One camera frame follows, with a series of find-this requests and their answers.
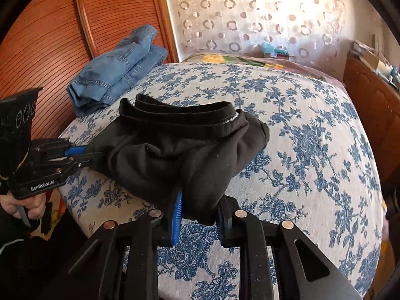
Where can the folded blue jeans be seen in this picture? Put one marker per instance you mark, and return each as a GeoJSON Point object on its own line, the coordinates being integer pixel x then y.
{"type": "Point", "coordinates": [107, 77]}

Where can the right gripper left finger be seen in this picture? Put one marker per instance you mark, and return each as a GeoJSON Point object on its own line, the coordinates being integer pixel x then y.
{"type": "Point", "coordinates": [119, 261]}

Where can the cardboard box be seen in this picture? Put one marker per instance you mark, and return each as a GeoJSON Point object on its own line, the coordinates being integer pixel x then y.
{"type": "Point", "coordinates": [375, 61]}

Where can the wooden sideboard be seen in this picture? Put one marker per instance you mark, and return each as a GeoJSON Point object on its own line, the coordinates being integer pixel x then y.
{"type": "Point", "coordinates": [377, 104]}

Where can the blue floral bedspread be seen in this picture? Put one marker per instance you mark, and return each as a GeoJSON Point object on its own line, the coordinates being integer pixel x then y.
{"type": "Point", "coordinates": [318, 171]}

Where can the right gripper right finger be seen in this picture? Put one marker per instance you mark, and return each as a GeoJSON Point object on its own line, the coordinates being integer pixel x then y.
{"type": "Point", "coordinates": [302, 271]}

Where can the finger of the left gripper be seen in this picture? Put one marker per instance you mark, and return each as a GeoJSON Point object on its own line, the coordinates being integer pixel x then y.
{"type": "Point", "coordinates": [85, 159]}
{"type": "Point", "coordinates": [74, 150]}

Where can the colourful floral blanket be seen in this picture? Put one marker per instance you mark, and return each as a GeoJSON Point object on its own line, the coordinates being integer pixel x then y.
{"type": "Point", "coordinates": [265, 62]}

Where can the person's left hand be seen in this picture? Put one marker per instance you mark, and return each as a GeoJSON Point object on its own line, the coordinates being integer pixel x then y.
{"type": "Point", "coordinates": [35, 205]}

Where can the wooden slatted headboard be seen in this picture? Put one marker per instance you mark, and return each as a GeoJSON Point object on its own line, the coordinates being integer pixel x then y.
{"type": "Point", "coordinates": [52, 40]}

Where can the black pants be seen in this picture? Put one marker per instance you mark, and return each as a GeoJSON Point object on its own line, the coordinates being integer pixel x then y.
{"type": "Point", "coordinates": [154, 149]}

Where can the circle patterned curtain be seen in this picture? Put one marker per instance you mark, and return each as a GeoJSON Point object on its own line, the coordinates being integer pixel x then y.
{"type": "Point", "coordinates": [311, 30]}

